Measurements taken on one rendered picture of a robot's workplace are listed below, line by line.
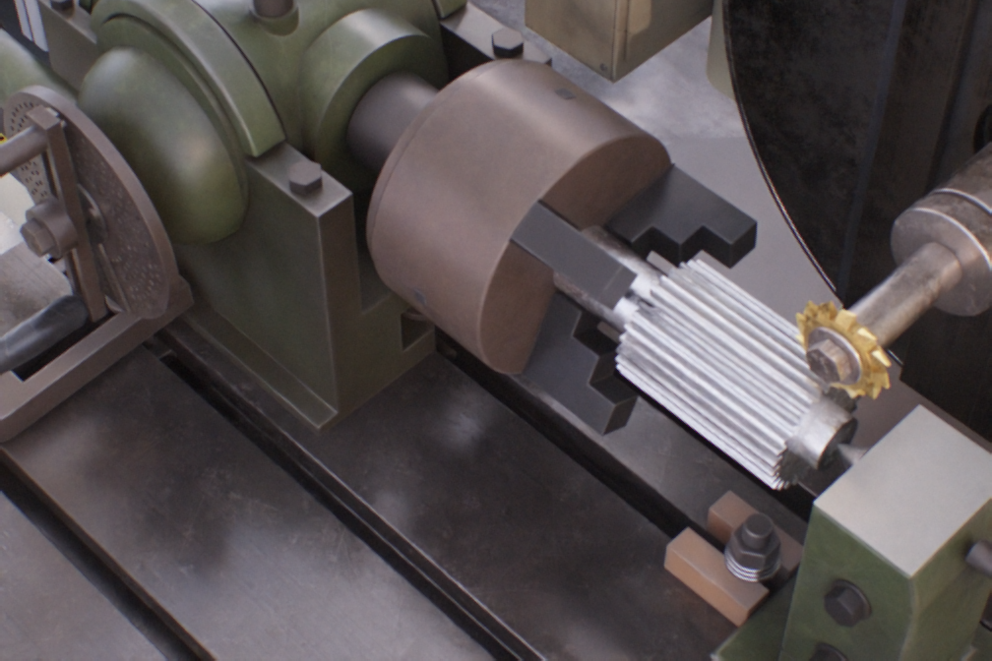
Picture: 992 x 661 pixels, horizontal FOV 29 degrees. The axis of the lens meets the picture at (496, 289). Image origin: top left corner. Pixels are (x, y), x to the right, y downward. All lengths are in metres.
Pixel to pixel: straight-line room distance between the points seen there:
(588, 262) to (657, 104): 1.99
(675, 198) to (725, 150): 1.79
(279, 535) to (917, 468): 0.48
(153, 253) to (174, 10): 0.17
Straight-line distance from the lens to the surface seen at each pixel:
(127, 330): 1.48
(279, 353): 1.45
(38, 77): 1.44
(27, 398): 1.46
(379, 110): 1.33
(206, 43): 1.30
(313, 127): 1.33
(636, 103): 3.14
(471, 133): 1.22
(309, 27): 1.35
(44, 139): 1.30
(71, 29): 1.44
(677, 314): 1.19
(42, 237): 1.34
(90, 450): 1.45
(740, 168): 3.05
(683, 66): 3.22
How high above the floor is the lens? 2.15
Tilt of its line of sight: 49 degrees down
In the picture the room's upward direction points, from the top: straight up
